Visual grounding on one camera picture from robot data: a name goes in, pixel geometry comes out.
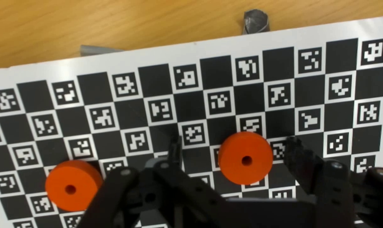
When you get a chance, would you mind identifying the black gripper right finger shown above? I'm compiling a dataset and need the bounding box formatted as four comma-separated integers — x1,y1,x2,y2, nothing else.
285,137,383,228

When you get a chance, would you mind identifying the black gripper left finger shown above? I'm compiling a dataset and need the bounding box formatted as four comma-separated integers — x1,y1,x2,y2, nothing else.
76,125,243,228

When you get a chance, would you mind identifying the orange disc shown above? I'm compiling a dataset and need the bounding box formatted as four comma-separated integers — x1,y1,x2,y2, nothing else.
218,131,274,187
44,159,105,213

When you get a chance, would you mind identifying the black white checkered marker board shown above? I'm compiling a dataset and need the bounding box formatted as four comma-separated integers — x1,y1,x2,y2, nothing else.
0,16,383,228

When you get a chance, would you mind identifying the small gray knob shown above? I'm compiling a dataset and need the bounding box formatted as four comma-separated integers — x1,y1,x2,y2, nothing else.
242,9,271,36

